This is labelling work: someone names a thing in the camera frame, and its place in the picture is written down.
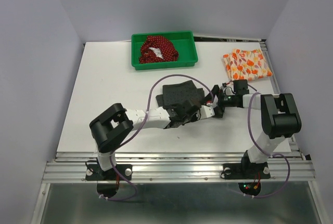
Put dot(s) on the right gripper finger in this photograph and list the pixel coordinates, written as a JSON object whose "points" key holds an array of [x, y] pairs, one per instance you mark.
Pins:
{"points": [[210, 97], [219, 112]]}

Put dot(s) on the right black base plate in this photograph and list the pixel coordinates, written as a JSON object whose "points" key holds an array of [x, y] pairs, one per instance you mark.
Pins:
{"points": [[237, 171]]}

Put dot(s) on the red polka dot skirt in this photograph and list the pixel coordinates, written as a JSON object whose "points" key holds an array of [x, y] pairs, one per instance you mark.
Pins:
{"points": [[157, 48]]}

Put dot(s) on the folded orange floral skirt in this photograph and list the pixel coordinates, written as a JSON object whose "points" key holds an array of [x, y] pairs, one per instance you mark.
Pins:
{"points": [[246, 65]]}

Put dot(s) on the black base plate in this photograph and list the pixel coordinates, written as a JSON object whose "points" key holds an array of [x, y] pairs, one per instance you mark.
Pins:
{"points": [[237, 171], [95, 173]]}

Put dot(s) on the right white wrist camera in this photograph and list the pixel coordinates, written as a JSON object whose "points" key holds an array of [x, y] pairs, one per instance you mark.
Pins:
{"points": [[227, 89]]}

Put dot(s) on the dark grey dotted skirt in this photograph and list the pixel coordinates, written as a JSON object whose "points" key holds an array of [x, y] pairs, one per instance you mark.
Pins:
{"points": [[175, 94]]}

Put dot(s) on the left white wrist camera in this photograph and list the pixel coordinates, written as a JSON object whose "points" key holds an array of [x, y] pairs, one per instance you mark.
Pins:
{"points": [[206, 112]]}

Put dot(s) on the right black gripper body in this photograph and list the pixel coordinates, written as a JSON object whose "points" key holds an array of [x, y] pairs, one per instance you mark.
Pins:
{"points": [[226, 100]]}

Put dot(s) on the green plastic tray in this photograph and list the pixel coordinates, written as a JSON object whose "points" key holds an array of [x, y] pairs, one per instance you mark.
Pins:
{"points": [[183, 42]]}

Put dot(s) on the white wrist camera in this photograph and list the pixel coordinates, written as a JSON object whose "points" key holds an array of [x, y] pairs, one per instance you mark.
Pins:
{"points": [[206, 112], [227, 89]]}

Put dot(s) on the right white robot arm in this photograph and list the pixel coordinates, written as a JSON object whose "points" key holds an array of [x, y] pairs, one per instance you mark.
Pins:
{"points": [[280, 120]]}

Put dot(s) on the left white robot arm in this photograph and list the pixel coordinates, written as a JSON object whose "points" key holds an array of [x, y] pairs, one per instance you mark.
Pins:
{"points": [[111, 127]]}

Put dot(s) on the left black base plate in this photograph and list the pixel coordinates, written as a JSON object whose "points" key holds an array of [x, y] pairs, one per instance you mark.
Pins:
{"points": [[95, 173]]}

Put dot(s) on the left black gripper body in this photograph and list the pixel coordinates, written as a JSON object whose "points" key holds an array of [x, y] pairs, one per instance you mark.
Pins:
{"points": [[195, 117]]}

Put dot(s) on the aluminium rail frame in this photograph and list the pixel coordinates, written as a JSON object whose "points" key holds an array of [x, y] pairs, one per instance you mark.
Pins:
{"points": [[69, 167]]}

